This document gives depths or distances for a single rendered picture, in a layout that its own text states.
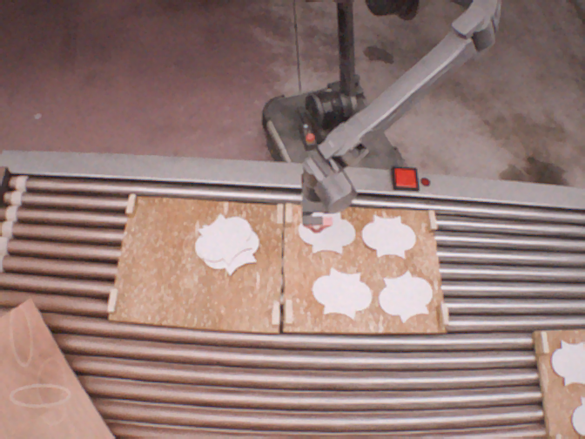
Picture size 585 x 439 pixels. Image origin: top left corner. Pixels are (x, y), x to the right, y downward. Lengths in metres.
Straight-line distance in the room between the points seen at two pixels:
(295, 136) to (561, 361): 1.56
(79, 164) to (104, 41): 1.89
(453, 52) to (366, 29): 2.41
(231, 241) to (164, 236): 0.17
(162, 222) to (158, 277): 0.15
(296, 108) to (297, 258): 1.33
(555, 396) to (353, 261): 0.64
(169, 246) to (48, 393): 0.48
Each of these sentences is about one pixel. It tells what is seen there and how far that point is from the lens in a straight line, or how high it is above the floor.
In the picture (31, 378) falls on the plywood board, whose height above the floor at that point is 1.04.
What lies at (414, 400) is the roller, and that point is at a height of 0.92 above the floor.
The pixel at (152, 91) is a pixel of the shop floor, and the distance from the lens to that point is 2.95.
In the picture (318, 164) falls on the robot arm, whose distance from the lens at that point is 1.05.
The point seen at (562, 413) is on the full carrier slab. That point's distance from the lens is 1.42.
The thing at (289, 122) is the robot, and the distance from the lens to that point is 2.45.
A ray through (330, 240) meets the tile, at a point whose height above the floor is 0.94.
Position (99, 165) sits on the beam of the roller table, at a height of 0.92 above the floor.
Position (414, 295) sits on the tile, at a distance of 1.31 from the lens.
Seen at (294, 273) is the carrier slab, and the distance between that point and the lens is 1.27.
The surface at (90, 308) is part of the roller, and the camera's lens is 1.30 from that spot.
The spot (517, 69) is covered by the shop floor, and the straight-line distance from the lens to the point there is 3.66.
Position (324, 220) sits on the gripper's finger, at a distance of 1.14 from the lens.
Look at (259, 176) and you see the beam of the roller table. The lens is 1.43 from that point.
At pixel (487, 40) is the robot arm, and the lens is 1.11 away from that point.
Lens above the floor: 2.10
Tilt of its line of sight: 60 degrees down
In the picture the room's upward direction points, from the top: 11 degrees clockwise
